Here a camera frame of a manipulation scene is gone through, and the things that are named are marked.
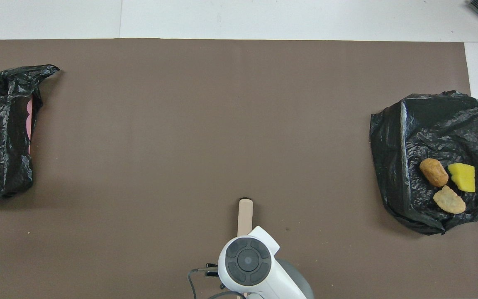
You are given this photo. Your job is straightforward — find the beige hand brush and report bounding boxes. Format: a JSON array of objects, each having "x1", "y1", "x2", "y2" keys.
[{"x1": 237, "y1": 199, "x2": 254, "y2": 237}]

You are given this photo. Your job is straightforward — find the brown bread roll piece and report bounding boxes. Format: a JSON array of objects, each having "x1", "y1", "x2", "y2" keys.
[{"x1": 419, "y1": 158, "x2": 449, "y2": 187}]

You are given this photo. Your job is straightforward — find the striped croissant bread piece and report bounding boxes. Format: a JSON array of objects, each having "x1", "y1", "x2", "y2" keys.
[{"x1": 433, "y1": 185, "x2": 467, "y2": 215}]

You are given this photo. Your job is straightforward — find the yellow sponge with green pad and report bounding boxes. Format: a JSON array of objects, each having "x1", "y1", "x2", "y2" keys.
[{"x1": 448, "y1": 163, "x2": 476, "y2": 193}]

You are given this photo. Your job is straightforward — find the black bag lined pink bin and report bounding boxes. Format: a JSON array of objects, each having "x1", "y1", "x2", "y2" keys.
[{"x1": 0, "y1": 64, "x2": 60, "y2": 202}]

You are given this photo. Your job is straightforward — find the black bag covered bin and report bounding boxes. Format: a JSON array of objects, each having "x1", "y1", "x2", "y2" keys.
[{"x1": 370, "y1": 91, "x2": 478, "y2": 236}]

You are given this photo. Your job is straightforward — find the brown table mat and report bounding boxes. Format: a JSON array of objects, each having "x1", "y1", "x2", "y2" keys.
[{"x1": 0, "y1": 38, "x2": 478, "y2": 299}]

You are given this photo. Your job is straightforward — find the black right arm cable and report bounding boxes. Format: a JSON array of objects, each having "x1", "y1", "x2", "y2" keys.
[{"x1": 188, "y1": 268, "x2": 248, "y2": 299}]

